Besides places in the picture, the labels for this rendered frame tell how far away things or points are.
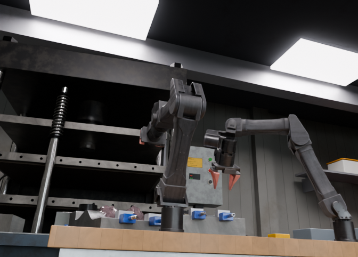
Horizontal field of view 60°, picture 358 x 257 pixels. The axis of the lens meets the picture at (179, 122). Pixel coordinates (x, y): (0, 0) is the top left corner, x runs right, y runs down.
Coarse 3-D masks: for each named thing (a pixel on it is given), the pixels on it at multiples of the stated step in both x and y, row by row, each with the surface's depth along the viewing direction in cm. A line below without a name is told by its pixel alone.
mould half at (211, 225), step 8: (184, 216) 114; (208, 216) 116; (184, 224) 113; (192, 224) 114; (200, 224) 114; (208, 224) 115; (216, 224) 116; (224, 224) 116; (232, 224) 117; (240, 224) 118; (192, 232) 113; (200, 232) 113; (208, 232) 114; (216, 232) 115; (224, 232) 115; (232, 232) 116; (240, 232) 117
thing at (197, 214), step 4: (192, 208) 117; (196, 208) 117; (192, 212) 115; (196, 212) 113; (200, 212) 113; (204, 212) 108; (192, 216) 114; (196, 216) 112; (200, 216) 112; (204, 216) 113
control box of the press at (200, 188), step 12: (192, 156) 217; (204, 156) 219; (192, 168) 214; (204, 168) 216; (192, 180) 211; (204, 180) 213; (192, 192) 208; (204, 192) 209; (216, 192) 211; (192, 204) 210; (204, 204) 208; (216, 204) 208
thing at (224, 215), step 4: (216, 212) 120; (220, 212) 119; (224, 212) 115; (228, 212) 119; (216, 216) 119; (220, 216) 116; (224, 216) 114; (228, 216) 113; (232, 216) 110; (220, 220) 116; (224, 220) 115; (228, 220) 115; (232, 220) 115
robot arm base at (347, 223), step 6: (336, 222) 102; (342, 222) 101; (348, 222) 101; (336, 228) 102; (342, 228) 100; (348, 228) 100; (336, 234) 102; (342, 234) 100; (348, 234) 99; (354, 234) 100; (336, 240) 101; (342, 240) 99; (348, 240) 98; (354, 240) 98
